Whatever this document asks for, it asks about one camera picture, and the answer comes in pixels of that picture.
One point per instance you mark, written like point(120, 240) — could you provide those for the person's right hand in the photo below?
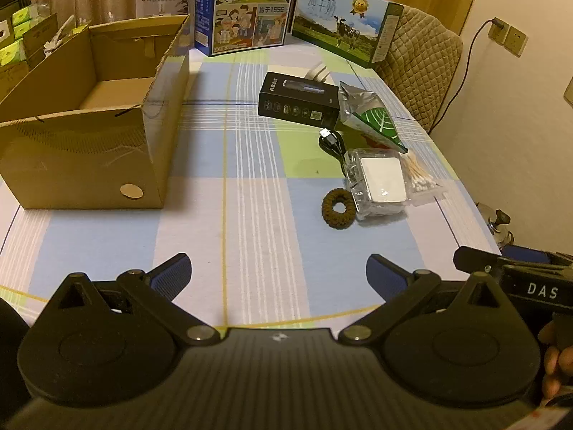
point(557, 367)

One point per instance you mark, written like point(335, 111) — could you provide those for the brown cardboard box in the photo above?
point(80, 156)

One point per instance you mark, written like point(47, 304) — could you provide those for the blue illustrated milk carton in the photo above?
point(241, 9)

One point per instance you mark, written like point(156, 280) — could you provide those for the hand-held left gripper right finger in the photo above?
point(385, 275)

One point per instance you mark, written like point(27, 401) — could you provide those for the beige quilted chair cover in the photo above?
point(421, 62)

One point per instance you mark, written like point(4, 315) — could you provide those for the steel kettle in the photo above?
point(499, 228)

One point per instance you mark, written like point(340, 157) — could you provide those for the bag of cotton swabs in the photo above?
point(418, 174)

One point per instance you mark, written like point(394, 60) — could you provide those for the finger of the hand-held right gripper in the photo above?
point(528, 254)
point(479, 260)

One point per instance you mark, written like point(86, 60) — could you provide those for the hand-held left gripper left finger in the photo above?
point(172, 273)

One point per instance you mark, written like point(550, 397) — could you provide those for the long black product box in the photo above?
point(291, 103)

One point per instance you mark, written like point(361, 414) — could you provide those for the stack of green tissue packs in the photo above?
point(27, 14)

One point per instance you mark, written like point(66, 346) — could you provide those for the cow print milk carton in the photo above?
point(340, 18)

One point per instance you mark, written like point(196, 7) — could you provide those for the brown hair scrunchie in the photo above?
point(326, 208)

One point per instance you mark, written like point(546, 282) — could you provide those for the clear plastic box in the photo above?
point(382, 179)

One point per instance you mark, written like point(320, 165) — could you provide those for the silver green foil bag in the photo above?
point(371, 116)

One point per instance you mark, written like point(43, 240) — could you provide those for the brown tissue carton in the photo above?
point(40, 36)

